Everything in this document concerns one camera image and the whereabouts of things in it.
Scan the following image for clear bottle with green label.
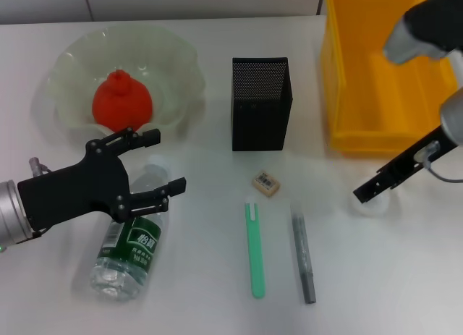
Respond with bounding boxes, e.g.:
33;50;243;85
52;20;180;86
89;154;173;302

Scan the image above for pale green glass fruit plate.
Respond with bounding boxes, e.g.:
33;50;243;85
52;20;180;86
46;26;207;139

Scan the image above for grey left gripper cable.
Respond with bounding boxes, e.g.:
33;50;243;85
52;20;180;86
29;156;51;177

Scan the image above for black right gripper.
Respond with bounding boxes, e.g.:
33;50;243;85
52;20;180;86
352;124;454;205

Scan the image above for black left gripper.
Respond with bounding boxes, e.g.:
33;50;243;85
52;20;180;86
17;127;188;231

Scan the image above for white paper ball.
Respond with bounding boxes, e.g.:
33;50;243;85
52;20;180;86
349;182;391;217

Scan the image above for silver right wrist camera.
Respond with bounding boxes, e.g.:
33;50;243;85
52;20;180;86
382;0;463;64

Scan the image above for grey marker pen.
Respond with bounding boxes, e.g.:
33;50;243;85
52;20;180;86
290;200;318;305

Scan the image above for yellow plastic bin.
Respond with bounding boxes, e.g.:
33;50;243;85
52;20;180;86
320;0;457;158

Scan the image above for grey right gripper cable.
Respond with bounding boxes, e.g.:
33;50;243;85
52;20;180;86
415;141;463;184

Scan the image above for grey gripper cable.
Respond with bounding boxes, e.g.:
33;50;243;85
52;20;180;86
415;141;463;184
29;156;51;177

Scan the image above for black mesh pen holder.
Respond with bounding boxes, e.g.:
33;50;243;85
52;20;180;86
231;56;293;152

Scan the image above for red pomegranate toy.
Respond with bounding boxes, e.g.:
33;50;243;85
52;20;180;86
91;69;154;133

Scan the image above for beige eraser with barcode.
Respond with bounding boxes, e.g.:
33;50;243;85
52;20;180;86
250;171;281;198

